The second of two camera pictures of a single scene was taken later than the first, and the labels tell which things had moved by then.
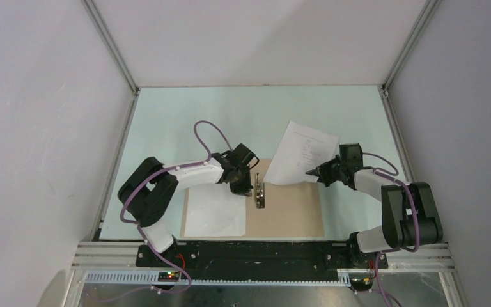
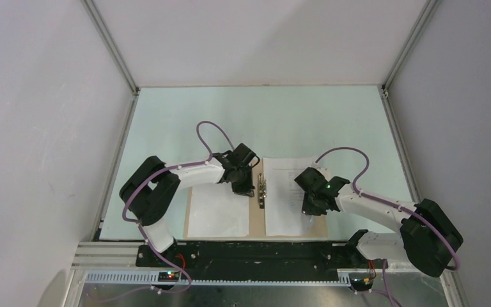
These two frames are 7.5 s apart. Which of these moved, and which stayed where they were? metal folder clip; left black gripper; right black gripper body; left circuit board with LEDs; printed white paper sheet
Moved: printed white paper sheet; right black gripper body
Stayed: metal folder clip; left circuit board with LEDs; left black gripper
